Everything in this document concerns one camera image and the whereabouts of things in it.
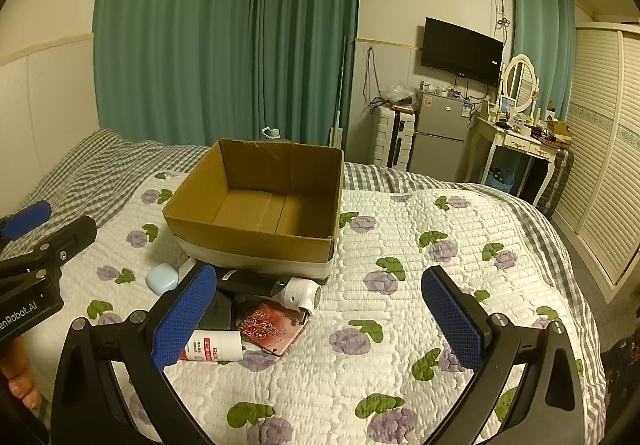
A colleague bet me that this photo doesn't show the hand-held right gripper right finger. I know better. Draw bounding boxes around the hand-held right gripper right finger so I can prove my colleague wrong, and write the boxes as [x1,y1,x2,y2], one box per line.
[421,266,586,445]

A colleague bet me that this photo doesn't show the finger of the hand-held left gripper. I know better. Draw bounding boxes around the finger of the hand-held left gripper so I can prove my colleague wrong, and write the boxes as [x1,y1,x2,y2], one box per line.
[0,201,52,242]
[0,216,98,277]

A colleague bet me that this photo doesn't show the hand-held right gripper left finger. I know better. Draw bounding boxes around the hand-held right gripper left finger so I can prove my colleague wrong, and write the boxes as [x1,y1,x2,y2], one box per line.
[50,263,221,445]

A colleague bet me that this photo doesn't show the black box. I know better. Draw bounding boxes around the black box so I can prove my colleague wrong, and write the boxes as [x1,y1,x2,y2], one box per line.
[197,290,241,331]

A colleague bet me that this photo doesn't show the white tube with red label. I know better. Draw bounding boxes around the white tube with red label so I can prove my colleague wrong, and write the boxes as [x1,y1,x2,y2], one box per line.
[180,329,244,362]

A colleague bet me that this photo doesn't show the light blue case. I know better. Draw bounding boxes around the light blue case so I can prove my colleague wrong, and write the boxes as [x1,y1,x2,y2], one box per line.
[145,263,180,296]

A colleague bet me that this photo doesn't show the black bottle with white cap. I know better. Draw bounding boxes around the black bottle with white cap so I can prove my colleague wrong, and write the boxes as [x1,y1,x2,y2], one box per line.
[216,268,322,319]

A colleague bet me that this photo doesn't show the red floral card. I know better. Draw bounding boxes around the red floral card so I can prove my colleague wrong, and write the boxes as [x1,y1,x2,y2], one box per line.
[236,302,307,357]

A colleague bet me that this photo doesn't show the brown cardboard box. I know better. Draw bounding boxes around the brown cardboard box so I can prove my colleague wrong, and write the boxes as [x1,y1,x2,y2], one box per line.
[162,139,346,265]

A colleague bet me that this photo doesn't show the person's left hand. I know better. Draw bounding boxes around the person's left hand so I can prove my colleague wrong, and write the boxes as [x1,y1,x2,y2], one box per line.
[0,339,42,410]

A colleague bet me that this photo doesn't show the grey checked bed sheet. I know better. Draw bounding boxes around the grey checked bed sheet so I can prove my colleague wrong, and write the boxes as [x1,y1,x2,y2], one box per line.
[15,127,608,445]

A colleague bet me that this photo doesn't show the blue plastic basket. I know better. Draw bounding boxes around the blue plastic basket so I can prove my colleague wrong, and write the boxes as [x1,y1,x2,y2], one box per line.
[484,164,516,196]

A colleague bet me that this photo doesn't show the dark patterned cloth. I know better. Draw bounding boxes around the dark patterned cloth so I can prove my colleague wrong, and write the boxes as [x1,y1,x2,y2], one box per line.
[606,335,640,426]

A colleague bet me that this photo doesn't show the silver fridge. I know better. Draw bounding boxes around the silver fridge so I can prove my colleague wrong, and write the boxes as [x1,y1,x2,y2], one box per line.
[410,90,476,183]

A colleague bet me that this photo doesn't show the white dressing table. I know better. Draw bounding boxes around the white dressing table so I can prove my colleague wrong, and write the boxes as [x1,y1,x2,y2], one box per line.
[465,117,563,208]

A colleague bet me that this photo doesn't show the white suitcase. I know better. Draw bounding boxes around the white suitcase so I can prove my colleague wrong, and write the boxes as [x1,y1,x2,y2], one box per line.
[371,105,417,170]

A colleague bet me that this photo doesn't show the clear water jug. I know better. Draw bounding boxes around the clear water jug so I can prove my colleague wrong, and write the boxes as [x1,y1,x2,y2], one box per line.
[261,126,296,143]

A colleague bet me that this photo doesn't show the white slatted wardrobe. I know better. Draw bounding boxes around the white slatted wardrobe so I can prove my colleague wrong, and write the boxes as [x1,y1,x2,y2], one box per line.
[552,22,640,303]

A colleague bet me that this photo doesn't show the clear plastic bag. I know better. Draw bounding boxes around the clear plastic bag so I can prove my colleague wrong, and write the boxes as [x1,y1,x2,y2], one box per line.
[382,84,418,108]

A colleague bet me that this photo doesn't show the wide green curtain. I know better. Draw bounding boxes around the wide green curtain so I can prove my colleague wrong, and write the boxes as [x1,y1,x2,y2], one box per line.
[92,0,362,160]

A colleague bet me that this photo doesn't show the white mop pole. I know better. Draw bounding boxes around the white mop pole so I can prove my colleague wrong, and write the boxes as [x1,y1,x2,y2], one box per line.
[330,35,348,150]

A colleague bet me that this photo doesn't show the oval white mirror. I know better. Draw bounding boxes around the oval white mirror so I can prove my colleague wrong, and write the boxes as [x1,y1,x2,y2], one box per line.
[500,54,542,114]

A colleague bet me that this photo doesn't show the narrow green curtain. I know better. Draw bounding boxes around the narrow green curtain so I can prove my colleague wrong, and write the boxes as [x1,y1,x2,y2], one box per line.
[512,0,576,122]

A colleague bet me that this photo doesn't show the hanging black cable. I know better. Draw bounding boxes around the hanging black cable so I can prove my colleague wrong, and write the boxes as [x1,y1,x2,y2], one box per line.
[364,47,381,112]

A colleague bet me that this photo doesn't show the black wall television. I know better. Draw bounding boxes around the black wall television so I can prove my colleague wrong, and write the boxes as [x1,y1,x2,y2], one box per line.
[420,17,505,86]

